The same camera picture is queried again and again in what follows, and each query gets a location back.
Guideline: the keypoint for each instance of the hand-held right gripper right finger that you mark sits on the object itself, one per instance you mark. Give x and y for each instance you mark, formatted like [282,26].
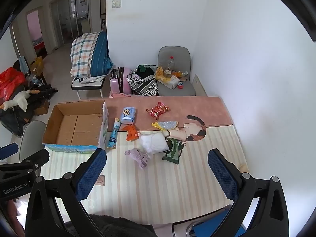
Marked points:
[222,175]

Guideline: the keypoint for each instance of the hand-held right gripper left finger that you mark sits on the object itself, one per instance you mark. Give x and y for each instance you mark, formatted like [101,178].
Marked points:
[91,175]

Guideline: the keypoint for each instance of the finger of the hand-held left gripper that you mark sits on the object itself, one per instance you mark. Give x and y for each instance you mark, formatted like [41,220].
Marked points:
[37,158]
[8,151]

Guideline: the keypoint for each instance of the long blue snack packet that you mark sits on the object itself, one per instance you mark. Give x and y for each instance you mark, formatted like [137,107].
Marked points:
[114,134]

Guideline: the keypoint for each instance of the cardboard box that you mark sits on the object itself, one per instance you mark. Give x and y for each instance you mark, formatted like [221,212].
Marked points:
[74,128]

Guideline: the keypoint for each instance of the silver fish-shaped pouch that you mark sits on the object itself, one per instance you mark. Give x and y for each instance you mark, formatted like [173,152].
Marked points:
[167,125]

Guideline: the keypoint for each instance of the person's left forearm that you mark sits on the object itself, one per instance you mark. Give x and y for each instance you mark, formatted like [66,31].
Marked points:
[14,217]

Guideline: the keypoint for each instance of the small pink label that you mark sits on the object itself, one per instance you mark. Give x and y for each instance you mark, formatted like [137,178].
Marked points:
[100,180]

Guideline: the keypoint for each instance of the white plastic chair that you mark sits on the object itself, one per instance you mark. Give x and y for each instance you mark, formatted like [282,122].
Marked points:
[30,138]

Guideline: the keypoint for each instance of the black bag pile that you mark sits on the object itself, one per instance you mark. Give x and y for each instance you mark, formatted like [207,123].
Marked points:
[14,121]

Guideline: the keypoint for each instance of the white goose plush toy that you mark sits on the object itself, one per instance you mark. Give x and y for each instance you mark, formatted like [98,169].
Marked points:
[18,101]

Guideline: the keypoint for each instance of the purple plush toy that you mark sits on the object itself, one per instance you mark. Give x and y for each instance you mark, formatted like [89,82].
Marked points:
[139,156]

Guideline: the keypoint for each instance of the green snack packet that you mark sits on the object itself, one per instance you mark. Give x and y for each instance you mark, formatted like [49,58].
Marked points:
[174,151]

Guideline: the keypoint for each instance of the dark fleece clothing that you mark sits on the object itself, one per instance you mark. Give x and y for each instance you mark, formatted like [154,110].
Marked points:
[118,227]

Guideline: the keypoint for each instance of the orange snack packet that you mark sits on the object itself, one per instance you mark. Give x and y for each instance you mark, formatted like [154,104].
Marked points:
[130,132]

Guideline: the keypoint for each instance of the blue tissue pack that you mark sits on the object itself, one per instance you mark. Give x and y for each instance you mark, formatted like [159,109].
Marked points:
[127,116]

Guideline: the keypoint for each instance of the red plastic bag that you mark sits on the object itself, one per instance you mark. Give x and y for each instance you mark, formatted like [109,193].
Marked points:
[9,81]

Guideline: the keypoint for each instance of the white plastic bag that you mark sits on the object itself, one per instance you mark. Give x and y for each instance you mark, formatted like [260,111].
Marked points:
[153,142]

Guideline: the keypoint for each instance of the white metal chair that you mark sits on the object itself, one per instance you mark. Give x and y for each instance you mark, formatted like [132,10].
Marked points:
[86,86]

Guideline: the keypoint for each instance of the light blue cloth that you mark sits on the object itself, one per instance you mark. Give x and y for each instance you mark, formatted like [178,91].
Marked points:
[23,64]

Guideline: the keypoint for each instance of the yellow paper bag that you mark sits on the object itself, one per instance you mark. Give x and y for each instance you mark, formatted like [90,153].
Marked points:
[37,65]

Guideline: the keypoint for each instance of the red snack packet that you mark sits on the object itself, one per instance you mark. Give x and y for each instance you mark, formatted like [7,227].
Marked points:
[158,110]

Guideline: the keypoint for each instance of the white board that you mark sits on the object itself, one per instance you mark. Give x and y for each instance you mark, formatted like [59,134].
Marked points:
[200,86]

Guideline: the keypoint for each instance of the pink suitcase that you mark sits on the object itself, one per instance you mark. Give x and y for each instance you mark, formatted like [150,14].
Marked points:
[121,82]

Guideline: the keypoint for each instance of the small red object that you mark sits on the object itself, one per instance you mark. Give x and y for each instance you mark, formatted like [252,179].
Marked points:
[180,87]

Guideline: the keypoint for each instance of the white packets at top left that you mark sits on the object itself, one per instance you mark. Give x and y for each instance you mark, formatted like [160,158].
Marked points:
[145,85]

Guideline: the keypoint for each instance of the white wrapped box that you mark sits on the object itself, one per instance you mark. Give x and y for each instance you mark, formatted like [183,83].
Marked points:
[170,82]

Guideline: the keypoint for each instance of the yellow snack packet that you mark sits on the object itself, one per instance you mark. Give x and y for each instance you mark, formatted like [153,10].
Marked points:
[179,73]

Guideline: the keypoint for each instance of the plaid folded quilt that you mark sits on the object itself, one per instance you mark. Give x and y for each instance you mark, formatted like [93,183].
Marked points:
[82,54]

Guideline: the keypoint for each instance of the tape roll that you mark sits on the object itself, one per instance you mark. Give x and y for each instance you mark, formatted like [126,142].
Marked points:
[168,73]

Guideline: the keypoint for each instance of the yellow plastic bag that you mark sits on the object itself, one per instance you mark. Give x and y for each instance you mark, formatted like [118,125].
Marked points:
[159,72]

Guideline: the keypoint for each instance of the blue striped folded quilt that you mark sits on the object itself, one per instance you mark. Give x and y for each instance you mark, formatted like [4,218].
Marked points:
[101,54]

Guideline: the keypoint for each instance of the clear plastic bottle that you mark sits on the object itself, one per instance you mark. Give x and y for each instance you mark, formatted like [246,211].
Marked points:
[170,64]

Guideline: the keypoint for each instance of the grey padded chair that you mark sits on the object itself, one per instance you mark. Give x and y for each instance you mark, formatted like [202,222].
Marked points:
[176,54]

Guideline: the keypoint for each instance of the glass sliding door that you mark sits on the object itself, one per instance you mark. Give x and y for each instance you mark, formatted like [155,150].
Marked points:
[64,17]

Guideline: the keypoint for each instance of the wall light switch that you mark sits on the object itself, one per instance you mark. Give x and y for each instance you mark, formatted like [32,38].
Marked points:
[116,3]

